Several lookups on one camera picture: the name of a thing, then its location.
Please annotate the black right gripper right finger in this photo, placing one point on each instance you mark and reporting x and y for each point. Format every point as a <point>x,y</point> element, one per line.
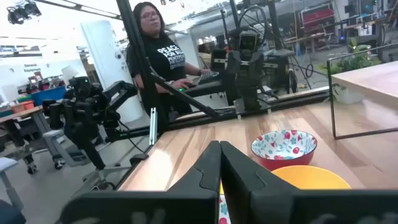
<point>280,205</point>

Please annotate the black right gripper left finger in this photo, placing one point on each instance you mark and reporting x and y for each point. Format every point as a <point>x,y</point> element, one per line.
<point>174,205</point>

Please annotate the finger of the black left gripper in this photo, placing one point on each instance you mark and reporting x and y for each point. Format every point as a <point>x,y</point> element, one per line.
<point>243,91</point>
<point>254,91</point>

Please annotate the yellow mini bowl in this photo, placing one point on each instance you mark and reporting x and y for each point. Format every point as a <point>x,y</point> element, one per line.
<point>221,188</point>
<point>311,179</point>

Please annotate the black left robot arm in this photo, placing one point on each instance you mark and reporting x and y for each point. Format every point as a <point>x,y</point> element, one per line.
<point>245,110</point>

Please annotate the black robot arm on stand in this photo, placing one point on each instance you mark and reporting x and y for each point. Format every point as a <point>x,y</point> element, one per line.
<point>84,115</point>

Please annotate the black equipment cart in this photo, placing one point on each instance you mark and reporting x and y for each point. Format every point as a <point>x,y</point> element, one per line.
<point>280,68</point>

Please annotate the computer keyboard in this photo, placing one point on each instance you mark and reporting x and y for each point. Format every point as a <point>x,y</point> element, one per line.
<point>206,76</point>

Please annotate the person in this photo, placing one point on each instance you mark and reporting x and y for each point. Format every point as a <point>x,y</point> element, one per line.
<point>164,59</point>

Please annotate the silver aluminium extrusion piece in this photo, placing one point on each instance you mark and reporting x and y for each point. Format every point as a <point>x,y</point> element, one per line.
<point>153,124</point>

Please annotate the red storage rack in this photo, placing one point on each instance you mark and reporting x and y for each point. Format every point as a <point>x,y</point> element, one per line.
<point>317,17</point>

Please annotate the small green potted plant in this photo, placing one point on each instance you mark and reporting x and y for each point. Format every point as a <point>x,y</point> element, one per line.
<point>351,63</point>

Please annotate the wooden shelf with black legs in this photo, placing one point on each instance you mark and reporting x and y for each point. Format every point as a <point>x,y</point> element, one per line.
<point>373,81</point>

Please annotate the grey wheeled workbench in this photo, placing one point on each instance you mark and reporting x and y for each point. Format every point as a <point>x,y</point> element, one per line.
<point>37,119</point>

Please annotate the blue plastic bin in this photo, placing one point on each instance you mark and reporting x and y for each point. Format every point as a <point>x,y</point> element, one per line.
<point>49,95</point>

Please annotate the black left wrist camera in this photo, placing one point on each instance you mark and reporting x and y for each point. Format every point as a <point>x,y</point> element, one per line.
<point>248,42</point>

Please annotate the black aluminium rig frame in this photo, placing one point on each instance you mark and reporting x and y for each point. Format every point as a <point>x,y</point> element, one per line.
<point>295,100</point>

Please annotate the black overhead camera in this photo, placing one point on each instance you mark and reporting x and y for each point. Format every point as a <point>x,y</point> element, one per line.
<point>21,12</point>

